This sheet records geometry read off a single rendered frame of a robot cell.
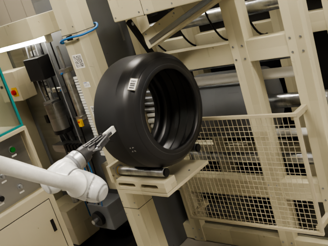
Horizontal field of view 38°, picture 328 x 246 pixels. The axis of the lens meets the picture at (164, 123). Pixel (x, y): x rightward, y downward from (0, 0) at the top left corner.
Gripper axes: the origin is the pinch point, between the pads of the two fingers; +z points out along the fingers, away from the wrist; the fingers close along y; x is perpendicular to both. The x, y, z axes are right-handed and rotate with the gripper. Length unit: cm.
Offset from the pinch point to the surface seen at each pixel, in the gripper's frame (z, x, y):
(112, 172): 9.0, 30.6, 25.3
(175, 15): 68, -28, -5
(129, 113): 7.6, -4.9, -9.4
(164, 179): 12.1, 35.8, -7.2
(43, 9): 60, -54, 85
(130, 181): 8.8, 36.0, 14.7
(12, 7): 191, -51, 313
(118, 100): 9.2, -11.3, -4.5
